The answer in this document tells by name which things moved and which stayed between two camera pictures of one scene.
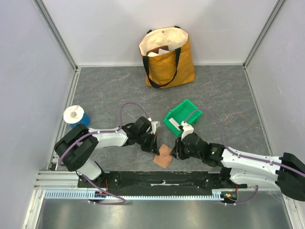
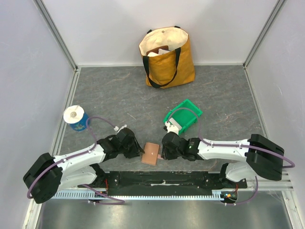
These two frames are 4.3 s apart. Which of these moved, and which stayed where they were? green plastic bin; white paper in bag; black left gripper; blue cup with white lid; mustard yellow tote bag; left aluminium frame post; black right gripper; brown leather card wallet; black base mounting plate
Moved: black left gripper; brown leather card wallet; black right gripper
Stayed: white paper in bag; green plastic bin; mustard yellow tote bag; left aluminium frame post; blue cup with white lid; black base mounting plate
